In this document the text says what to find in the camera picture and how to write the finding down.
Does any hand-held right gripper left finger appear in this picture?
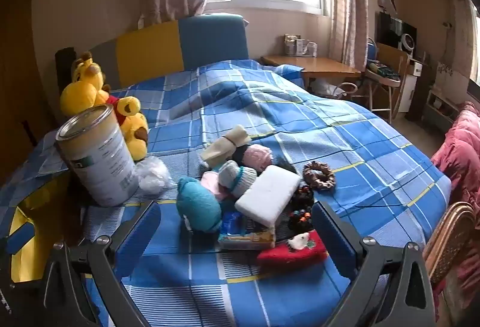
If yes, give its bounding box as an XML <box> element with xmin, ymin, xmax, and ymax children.
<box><xmin>42</xmin><ymin>199</ymin><xmax>163</xmax><ymax>327</ymax></box>

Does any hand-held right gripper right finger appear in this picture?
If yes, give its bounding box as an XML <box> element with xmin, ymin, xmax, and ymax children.
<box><xmin>310</xmin><ymin>200</ymin><xmax>438</xmax><ymax>327</ymax></box>

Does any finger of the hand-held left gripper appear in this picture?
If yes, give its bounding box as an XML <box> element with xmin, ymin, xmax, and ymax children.
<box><xmin>0</xmin><ymin>224</ymin><xmax>34</xmax><ymax>256</ymax></box>

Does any cardboard box with yellow lining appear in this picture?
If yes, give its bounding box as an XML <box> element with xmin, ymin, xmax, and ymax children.
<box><xmin>7</xmin><ymin>173</ymin><xmax>89</xmax><ymax>283</ymax></box>

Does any red sock with white trim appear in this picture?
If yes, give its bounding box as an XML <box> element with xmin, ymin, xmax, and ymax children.
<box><xmin>256</xmin><ymin>230</ymin><xmax>331</xmax><ymax>268</ymax></box>

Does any black beaded hair accessory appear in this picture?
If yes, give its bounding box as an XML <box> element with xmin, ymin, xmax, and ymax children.
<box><xmin>286</xmin><ymin>184</ymin><xmax>316</xmax><ymax>235</ymax></box>

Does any white plastic bag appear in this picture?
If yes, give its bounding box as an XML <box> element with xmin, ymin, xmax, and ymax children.
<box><xmin>134</xmin><ymin>155</ymin><xmax>176</xmax><ymax>195</ymax></box>

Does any pile of pastel socks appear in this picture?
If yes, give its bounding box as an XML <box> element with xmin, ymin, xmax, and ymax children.
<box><xmin>176</xmin><ymin>176</ymin><xmax>223</xmax><ymax>235</ymax></box>

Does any brown satin scrunchie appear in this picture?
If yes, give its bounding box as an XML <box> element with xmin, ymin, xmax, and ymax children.
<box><xmin>302</xmin><ymin>160</ymin><xmax>337</xmax><ymax>193</ymax></box>

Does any light pink sock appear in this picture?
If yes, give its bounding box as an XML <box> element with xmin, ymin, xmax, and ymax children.
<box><xmin>200</xmin><ymin>170</ymin><xmax>230</xmax><ymax>203</ymax></box>

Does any blue tissue pack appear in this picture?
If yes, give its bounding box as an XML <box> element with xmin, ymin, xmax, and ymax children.
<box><xmin>217</xmin><ymin>210</ymin><xmax>277</xmax><ymax>251</ymax></box>

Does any pink fuzzy sock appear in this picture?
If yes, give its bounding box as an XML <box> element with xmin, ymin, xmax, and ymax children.
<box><xmin>240</xmin><ymin>144</ymin><xmax>275</xmax><ymax>178</ymax></box>

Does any grey striped knitted sock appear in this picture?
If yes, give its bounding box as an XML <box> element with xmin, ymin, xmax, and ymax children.
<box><xmin>217</xmin><ymin>160</ymin><xmax>258</xmax><ymax>199</ymax></box>

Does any beige sock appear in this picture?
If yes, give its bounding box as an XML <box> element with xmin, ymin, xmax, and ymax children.
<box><xmin>200</xmin><ymin>124</ymin><xmax>253</xmax><ymax>169</ymax></box>

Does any large metal can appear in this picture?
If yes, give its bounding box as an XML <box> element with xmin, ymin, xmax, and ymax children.
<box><xmin>55</xmin><ymin>103</ymin><xmax>140</xmax><ymax>208</ymax></box>

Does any wicker chair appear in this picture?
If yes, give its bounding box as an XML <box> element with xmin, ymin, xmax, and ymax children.
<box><xmin>422</xmin><ymin>200</ymin><xmax>479</xmax><ymax>289</ymax></box>

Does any pink quilt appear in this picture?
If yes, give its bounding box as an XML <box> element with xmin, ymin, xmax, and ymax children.
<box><xmin>430</xmin><ymin>101</ymin><xmax>480</xmax><ymax>298</ymax></box>

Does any wooden wardrobe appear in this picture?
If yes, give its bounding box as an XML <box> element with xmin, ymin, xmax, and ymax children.
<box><xmin>0</xmin><ymin>0</ymin><xmax>57</xmax><ymax>185</ymax></box>

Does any yellow plush bear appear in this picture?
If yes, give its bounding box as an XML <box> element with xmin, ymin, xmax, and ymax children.
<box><xmin>60</xmin><ymin>51</ymin><xmax>149</xmax><ymax>163</ymax></box>

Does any white cabinet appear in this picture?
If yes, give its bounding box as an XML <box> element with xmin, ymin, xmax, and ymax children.
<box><xmin>397</xmin><ymin>57</ymin><xmax>425</xmax><ymax>115</ymax></box>

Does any dark open shelf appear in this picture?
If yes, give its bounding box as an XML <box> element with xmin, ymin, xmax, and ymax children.
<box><xmin>419</xmin><ymin>61</ymin><xmax>463</xmax><ymax>122</ymax></box>

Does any wooden desk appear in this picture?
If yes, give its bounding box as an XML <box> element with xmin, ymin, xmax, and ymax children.
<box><xmin>260</xmin><ymin>54</ymin><xmax>363</xmax><ymax>92</ymax></box>

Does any wooden chair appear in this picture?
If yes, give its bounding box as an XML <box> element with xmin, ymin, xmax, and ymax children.
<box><xmin>361</xmin><ymin>41</ymin><xmax>411</xmax><ymax>124</ymax></box>

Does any clear storage box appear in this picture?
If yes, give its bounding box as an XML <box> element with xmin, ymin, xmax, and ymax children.
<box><xmin>297</xmin><ymin>40</ymin><xmax>319</xmax><ymax>57</ymax></box>

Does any small patterned box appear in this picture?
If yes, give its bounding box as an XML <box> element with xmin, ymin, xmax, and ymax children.
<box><xmin>283</xmin><ymin>33</ymin><xmax>301</xmax><ymax>56</ymax></box>

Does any small white fan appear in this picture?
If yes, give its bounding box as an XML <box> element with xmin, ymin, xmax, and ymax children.
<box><xmin>399</xmin><ymin>32</ymin><xmax>417</xmax><ymax>53</ymax></box>

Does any black monitor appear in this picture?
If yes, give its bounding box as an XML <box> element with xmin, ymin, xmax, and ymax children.
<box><xmin>376</xmin><ymin>11</ymin><xmax>418</xmax><ymax>51</ymax></box>

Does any side window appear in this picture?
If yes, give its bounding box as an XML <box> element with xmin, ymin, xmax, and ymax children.
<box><xmin>468</xmin><ymin>0</ymin><xmax>480</xmax><ymax>89</ymax></box>

